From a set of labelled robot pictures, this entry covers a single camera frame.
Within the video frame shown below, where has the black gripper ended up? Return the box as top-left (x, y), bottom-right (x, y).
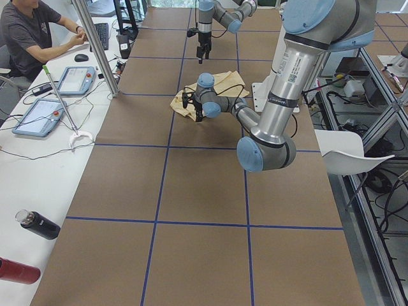
top-left (196, 32), bottom-right (212, 64)
top-left (193, 99), bottom-right (203, 122)

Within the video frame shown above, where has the beige long-sleeve printed shirt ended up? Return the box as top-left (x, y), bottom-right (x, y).
top-left (170, 71), bottom-right (249, 121)

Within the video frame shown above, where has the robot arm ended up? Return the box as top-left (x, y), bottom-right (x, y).
top-left (182, 1), bottom-right (377, 172)
top-left (191, 0), bottom-right (258, 64)

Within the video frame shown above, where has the black keyboard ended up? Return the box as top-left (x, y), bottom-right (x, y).
top-left (94, 22), bottom-right (109, 50)

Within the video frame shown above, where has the metal reacher grabber tool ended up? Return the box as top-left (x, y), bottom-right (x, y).
top-left (42, 65), bottom-right (93, 151)

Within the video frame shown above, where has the black computer mouse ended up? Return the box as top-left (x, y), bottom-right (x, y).
top-left (74, 54), bottom-right (89, 62)

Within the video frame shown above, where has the upper teach pendant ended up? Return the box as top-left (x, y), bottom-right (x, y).
top-left (57, 66), bottom-right (96, 96)

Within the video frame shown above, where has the teach pendant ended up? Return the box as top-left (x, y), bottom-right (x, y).
top-left (57, 66), bottom-right (96, 96)
top-left (12, 98), bottom-right (64, 138)

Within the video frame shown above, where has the white paper sheet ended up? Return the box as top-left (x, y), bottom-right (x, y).
top-left (314, 129), bottom-right (395, 175)

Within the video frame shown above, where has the lower teach pendant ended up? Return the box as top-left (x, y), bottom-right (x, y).
top-left (12, 98), bottom-right (64, 138)

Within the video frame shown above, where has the seated person in grey shirt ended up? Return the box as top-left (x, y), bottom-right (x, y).
top-left (1, 1), bottom-right (87, 81)

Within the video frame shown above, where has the black water bottle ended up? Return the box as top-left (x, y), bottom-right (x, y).
top-left (15, 209), bottom-right (61, 240)

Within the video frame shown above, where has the red water bottle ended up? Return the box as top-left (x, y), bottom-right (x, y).
top-left (1, 258), bottom-right (41, 284)

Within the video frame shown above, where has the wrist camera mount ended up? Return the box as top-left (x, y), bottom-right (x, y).
top-left (187, 27), bottom-right (199, 38)
top-left (182, 91), bottom-right (194, 109)

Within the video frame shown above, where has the white camera mast pedestal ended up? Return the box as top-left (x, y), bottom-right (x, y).
top-left (252, 1), bottom-right (309, 111)

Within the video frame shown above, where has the aluminium frame post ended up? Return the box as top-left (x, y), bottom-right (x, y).
top-left (72, 0), bottom-right (119, 98)

